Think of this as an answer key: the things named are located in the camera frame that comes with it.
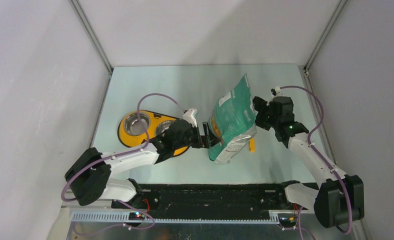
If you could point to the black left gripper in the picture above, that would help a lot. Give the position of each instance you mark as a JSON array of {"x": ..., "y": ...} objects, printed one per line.
[{"x": 204, "y": 141}]

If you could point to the aluminium frame rail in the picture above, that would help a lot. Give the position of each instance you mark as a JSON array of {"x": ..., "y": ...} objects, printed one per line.
[{"x": 129, "y": 216}]

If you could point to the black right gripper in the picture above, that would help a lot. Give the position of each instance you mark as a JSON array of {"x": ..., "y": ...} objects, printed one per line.
[{"x": 260, "y": 105}]

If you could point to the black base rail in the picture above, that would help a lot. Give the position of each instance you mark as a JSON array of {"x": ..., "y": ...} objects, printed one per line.
[{"x": 208, "y": 200}]

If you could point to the green white pet food bag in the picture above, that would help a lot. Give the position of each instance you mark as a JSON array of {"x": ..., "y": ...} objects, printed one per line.
[{"x": 232, "y": 121}]

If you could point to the yellow double pet bowl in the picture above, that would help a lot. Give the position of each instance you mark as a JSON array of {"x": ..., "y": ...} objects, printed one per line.
[{"x": 135, "y": 128}]

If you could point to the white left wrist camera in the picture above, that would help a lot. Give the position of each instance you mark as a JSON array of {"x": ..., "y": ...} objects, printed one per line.
[{"x": 190, "y": 116}]

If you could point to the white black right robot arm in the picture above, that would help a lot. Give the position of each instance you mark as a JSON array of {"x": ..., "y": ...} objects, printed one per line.
[{"x": 339, "y": 198}]

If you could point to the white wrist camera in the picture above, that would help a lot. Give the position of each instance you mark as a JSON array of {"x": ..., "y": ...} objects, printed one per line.
[
  {"x": 276, "y": 92},
  {"x": 190, "y": 116}
]

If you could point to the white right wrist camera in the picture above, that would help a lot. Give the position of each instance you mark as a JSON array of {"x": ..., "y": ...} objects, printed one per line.
[{"x": 276, "y": 92}]

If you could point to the yellow plastic scoop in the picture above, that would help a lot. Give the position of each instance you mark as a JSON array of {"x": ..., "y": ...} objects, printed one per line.
[{"x": 251, "y": 145}]

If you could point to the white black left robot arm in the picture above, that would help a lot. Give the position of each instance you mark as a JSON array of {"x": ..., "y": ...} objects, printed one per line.
[{"x": 92, "y": 176}]

